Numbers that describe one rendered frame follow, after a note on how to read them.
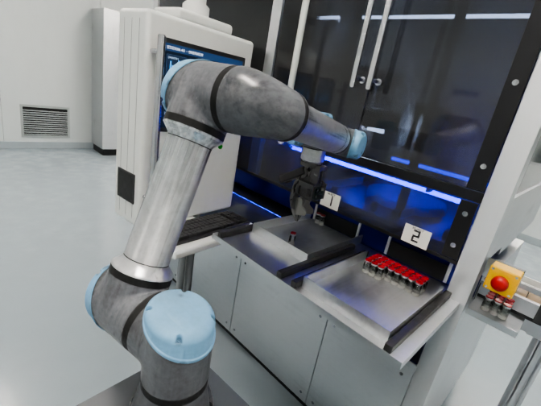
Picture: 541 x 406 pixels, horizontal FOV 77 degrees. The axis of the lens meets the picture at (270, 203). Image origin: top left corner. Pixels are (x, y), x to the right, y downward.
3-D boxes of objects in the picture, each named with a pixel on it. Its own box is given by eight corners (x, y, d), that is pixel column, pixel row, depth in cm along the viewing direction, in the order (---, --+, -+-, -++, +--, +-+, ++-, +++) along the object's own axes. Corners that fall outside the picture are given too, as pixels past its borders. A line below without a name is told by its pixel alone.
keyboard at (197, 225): (228, 213, 157) (229, 208, 156) (249, 224, 149) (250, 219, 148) (151, 232, 126) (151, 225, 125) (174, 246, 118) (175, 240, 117)
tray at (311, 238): (309, 217, 147) (311, 210, 146) (361, 242, 131) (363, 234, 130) (251, 231, 123) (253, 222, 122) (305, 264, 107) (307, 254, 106)
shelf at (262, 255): (299, 217, 151) (300, 213, 151) (465, 300, 107) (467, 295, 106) (212, 238, 117) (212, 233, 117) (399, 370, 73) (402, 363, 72)
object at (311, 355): (239, 234, 329) (253, 145, 301) (462, 375, 198) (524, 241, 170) (139, 257, 259) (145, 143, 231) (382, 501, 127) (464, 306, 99)
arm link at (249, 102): (283, 62, 48) (373, 127, 90) (225, 55, 53) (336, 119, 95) (262, 142, 50) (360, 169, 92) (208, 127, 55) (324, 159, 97)
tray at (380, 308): (364, 259, 118) (366, 250, 116) (439, 298, 101) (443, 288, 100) (301, 287, 94) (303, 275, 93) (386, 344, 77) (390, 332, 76)
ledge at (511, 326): (477, 297, 110) (479, 292, 109) (524, 320, 101) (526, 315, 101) (464, 312, 100) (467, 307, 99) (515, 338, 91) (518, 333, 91)
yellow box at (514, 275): (488, 279, 100) (497, 258, 98) (515, 292, 96) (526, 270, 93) (481, 287, 95) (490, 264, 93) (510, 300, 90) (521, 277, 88)
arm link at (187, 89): (115, 365, 55) (231, 50, 54) (68, 320, 63) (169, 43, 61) (168, 349, 66) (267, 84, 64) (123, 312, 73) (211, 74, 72)
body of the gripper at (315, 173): (309, 203, 106) (316, 166, 102) (289, 194, 111) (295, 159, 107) (324, 200, 111) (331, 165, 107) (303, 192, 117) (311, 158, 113)
